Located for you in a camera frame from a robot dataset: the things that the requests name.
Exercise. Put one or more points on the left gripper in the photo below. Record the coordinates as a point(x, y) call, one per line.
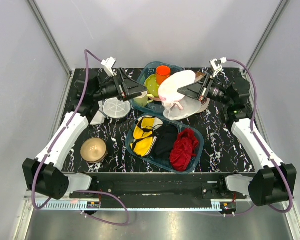
point(131, 88)

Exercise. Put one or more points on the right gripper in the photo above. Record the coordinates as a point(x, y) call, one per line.
point(200, 89)

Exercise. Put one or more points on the white mesh pink-zipper laundry bag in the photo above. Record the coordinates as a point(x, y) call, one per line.
point(176, 105)

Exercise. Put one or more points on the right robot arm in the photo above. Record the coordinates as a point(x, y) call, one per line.
point(274, 181)

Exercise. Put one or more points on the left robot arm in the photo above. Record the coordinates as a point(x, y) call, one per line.
point(43, 174)

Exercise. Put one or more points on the beige brown-trimmed round bag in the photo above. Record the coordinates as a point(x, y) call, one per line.
point(199, 76)

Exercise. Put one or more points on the white mesh grey-trimmed laundry bag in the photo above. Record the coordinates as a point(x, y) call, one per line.
point(111, 108)

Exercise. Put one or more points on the yellow and black bra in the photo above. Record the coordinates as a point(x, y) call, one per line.
point(145, 135)

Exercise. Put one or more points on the pale green mug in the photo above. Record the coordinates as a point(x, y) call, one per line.
point(144, 99)

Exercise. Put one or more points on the green polka dot plate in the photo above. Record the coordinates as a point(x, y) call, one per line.
point(152, 86)

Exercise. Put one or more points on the teal tray with dishes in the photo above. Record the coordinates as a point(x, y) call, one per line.
point(156, 106)

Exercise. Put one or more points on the orange cup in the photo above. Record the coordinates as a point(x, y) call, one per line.
point(162, 73)

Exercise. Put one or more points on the red garment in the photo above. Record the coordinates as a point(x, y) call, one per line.
point(183, 150)

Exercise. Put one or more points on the black garment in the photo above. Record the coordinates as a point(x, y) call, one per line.
point(166, 138)

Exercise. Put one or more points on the teal tray with clothes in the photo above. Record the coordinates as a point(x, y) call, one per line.
point(165, 163)

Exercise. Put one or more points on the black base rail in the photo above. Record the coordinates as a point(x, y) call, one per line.
point(153, 192)

